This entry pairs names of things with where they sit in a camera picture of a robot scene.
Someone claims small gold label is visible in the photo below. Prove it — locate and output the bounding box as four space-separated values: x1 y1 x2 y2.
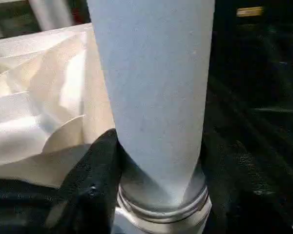
236 6 264 18

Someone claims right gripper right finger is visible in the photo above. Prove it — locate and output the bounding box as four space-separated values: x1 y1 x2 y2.
202 133 293 234

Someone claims white plastic table top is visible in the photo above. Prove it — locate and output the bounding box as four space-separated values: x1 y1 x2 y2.
0 22 213 234

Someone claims white plastic table leg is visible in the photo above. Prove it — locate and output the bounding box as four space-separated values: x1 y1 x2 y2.
28 0 73 32
86 0 215 220

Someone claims red packet in cabinet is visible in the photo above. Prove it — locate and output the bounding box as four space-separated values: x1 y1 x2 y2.
72 6 89 24

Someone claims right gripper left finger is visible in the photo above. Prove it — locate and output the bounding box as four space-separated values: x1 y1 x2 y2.
44 128 125 234

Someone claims black glossy mat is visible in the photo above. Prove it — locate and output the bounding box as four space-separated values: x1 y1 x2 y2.
0 0 293 234

